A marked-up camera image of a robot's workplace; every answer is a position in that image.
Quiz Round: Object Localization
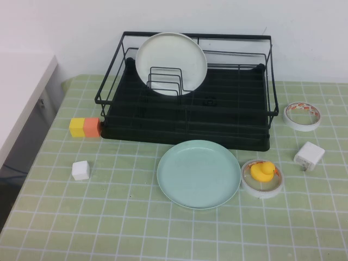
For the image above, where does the yellow cube block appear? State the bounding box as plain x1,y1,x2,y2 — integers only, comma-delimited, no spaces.
69,118,87,138

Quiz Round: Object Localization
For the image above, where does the yellow rubber duck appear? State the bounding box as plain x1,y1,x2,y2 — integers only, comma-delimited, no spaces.
250,161,278,182

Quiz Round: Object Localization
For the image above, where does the white tape roll holding duck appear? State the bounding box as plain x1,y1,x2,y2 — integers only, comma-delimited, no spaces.
240,159,284,198

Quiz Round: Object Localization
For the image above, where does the green checkered tablecloth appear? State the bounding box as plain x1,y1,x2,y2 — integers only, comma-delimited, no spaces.
0,73,348,261

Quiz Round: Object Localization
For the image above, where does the empty white tape roll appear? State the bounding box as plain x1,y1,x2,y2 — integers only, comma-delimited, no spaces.
283,102,321,132

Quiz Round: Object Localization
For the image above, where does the light green round plate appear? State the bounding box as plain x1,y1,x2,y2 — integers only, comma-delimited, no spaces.
156,139,242,210

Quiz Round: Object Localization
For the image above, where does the white cube block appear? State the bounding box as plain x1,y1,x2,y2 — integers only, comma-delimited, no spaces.
71,160,91,181

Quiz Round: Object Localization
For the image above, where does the white power adapter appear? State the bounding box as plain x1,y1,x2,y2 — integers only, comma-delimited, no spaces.
293,141,326,172

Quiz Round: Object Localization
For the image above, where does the black wire dish rack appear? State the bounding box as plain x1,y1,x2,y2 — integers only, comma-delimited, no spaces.
94,30,280,152

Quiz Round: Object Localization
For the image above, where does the orange cube block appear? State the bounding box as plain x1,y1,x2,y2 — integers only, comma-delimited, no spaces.
83,117,102,139

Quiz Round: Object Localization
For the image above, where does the white round plate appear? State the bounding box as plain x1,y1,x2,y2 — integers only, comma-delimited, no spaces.
135,32,208,97

